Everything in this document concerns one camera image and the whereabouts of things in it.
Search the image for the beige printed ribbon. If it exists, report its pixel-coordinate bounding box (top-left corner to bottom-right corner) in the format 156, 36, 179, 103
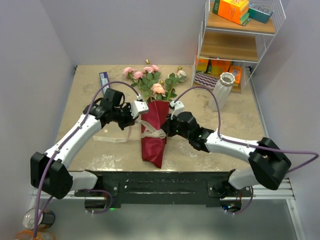
93, 119, 167, 143

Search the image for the red wrapping paper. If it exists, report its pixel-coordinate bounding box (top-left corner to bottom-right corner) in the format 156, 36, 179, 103
141, 100, 169, 169

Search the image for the pink rose bouquet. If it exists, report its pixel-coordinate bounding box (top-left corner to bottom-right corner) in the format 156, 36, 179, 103
122, 60, 187, 103

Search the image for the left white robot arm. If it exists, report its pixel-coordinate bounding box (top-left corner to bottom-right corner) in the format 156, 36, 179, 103
30, 88, 149, 200

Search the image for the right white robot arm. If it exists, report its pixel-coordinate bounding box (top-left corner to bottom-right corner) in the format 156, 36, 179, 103
161, 111, 292, 197

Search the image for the white ribbed vase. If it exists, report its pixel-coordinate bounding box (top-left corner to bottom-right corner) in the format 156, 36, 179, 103
212, 72, 235, 110

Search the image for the purple toothpaste box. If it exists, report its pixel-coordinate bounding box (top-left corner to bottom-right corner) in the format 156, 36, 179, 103
99, 71, 110, 95

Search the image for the purple wavy pattern cloth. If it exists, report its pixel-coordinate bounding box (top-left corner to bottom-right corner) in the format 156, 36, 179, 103
194, 72, 219, 90

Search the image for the orange box bottom shelf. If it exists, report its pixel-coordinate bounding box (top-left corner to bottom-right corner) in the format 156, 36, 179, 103
196, 58, 232, 75

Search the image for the orange box shelf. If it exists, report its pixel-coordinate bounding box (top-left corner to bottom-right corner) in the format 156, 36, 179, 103
212, 0, 250, 25
196, 58, 232, 75

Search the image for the small orange packet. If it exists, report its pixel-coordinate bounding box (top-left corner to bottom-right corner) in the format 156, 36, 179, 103
229, 65, 242, 84

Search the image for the green sponge stack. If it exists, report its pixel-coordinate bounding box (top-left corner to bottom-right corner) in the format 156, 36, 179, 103
240, 11, 250, 26

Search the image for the orange box top shelf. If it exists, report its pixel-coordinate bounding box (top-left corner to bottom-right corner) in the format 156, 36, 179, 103
212, 0, 250, 25

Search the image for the silver top tin can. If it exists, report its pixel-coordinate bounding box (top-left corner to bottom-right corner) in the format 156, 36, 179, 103
22, 208, 56, 230

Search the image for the teal box top shelf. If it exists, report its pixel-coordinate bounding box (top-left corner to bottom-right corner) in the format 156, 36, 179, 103
248, 3, 274, 24

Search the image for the orange plastic bottle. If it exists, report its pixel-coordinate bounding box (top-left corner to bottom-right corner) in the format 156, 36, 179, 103
13, 230, 57, 240

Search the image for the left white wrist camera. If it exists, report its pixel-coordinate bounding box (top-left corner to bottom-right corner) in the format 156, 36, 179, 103
130, 100, 149, 119

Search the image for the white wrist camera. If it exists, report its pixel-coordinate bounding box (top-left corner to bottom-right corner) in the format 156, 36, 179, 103
130, 100, 149, 119
169, 101, 185, 120

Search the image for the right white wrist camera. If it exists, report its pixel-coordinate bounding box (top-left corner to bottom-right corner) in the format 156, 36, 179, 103
169, 101, 185, 120

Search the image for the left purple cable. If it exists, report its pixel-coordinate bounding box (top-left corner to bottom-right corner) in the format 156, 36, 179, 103
32, 80, 143, 238

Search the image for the white wire shelf rack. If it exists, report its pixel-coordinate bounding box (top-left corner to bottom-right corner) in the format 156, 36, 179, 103
191, 0, 286, 93

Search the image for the aluminium rail frame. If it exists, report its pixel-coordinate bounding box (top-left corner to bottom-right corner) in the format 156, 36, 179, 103
28, 178, 307, 240

